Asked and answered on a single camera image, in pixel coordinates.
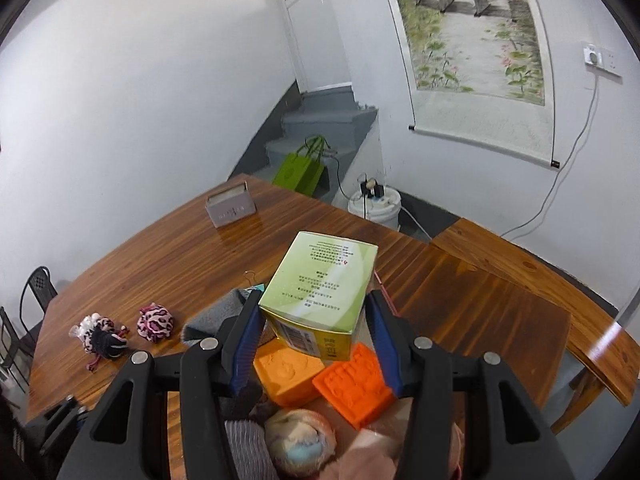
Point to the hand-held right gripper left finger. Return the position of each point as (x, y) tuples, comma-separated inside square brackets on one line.
[(247, 355)]

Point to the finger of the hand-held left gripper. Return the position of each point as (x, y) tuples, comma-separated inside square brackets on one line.
[(60, 407), (62, 432)]

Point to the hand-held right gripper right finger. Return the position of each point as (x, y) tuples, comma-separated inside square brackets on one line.
[(382, 350)]

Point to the light orange soft cube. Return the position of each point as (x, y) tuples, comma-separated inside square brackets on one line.
[(285, 375)]

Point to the dark orange embossed cube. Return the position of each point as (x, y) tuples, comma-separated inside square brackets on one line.
[(350, 390)]

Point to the green cardboard box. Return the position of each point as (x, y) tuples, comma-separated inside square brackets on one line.
[(320, 280)]

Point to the wooden desktop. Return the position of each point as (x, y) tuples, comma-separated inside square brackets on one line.
[(175, 260)]

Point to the grey knitted cloth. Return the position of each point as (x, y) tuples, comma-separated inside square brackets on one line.
[(215, 317)]

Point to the teal binder clip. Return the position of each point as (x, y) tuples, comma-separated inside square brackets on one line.
[(259, 287)]

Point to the black scrunchie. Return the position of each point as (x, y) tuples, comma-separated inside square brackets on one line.
[(110, 347)]

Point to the white spotted scrunchie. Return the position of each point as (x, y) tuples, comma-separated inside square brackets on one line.
[(95, 325)]

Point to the grey striped cloth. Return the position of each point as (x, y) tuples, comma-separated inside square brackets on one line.
[(250, 450)]

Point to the pink leopard scrunchie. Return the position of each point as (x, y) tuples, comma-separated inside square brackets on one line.
[(156, 322)]

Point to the beige and blue plush ball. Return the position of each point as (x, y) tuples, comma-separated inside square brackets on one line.
[(300, 440)]

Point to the pink cloth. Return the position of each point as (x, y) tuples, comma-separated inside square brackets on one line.
[(370, 455)]

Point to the black metal chair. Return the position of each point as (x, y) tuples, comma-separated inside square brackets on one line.
[(37, 285)]

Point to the white plastic bucket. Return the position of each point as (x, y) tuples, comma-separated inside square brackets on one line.
[(380, 215)]

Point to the grey card holder box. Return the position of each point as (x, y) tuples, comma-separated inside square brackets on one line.
[(230, 210)]

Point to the black power adapter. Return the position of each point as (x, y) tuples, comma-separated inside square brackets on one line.
[(378, 191)]

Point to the wooden bench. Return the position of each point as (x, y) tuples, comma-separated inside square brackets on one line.
[(550, 285)]

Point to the green paper bag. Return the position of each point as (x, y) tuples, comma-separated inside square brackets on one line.
[(297, 172)]

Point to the grey staircase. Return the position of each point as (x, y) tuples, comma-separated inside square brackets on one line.
[(325, 120)]

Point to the hanging scroll painting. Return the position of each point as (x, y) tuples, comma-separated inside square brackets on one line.
[(475, 50)]

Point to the white wall socket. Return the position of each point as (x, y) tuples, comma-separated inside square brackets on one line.
[(595, 56)]

